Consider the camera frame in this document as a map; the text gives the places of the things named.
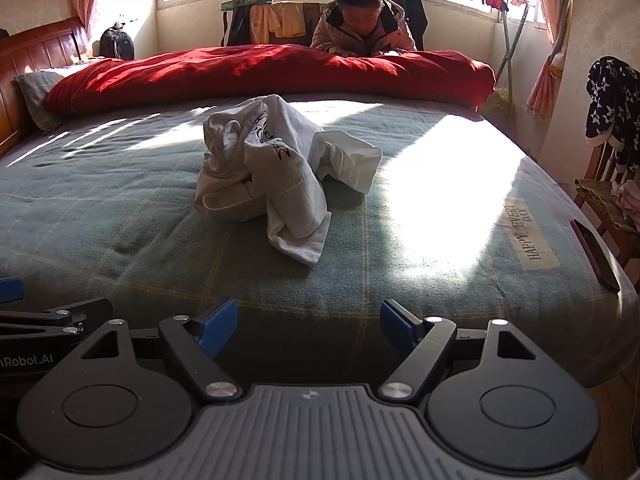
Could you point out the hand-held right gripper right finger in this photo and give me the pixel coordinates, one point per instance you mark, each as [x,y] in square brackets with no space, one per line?
[397,327]

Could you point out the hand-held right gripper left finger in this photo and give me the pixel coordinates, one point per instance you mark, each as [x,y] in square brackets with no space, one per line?
[220,327]

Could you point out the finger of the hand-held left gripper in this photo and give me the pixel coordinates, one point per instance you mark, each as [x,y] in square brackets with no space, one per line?
[75,312]
[12,290]

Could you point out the white t-shirt with girl print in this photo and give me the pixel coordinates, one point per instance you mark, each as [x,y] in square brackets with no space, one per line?
[280,175]

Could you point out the white t-shirt with black lettering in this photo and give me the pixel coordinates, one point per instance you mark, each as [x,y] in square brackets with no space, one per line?
[345,157]

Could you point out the pink folded clothes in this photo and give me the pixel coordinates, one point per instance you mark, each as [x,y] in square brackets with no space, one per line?
[630,200]

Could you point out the green plaid bed sheet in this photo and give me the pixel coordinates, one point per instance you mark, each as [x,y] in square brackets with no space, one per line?
[125,200]

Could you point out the grey pillow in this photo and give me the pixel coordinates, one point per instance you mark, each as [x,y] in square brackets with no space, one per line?
[35,90]

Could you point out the dark red phone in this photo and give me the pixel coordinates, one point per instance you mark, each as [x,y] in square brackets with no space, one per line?
[595,255]

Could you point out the green woven mat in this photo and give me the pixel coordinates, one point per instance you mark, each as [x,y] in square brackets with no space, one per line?
[595,200]

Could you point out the wooden headboard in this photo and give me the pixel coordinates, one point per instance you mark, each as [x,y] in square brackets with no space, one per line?
[40,50]

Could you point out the yellow plastic bag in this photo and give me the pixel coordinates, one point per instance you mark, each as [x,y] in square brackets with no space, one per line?
[497,102]

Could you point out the red quilt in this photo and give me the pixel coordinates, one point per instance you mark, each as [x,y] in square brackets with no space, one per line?
[250,75]

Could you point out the wooden chair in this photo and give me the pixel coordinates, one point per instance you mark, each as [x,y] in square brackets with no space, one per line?
[597,160]

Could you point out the black backpack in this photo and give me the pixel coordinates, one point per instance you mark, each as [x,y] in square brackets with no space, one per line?
[117,45]

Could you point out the metal drying rack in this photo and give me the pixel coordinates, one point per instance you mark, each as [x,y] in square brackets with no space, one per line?
[507,45]

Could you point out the yellow cloth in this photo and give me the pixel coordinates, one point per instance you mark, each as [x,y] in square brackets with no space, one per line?
[280,20]

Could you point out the black star-print garment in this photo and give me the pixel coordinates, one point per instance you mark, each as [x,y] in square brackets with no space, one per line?
[615,100]

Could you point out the dark jacket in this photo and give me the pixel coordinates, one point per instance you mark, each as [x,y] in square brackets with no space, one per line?
[412,10]

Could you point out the small green-top table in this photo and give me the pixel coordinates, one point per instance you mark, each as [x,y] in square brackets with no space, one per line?
[247,2]

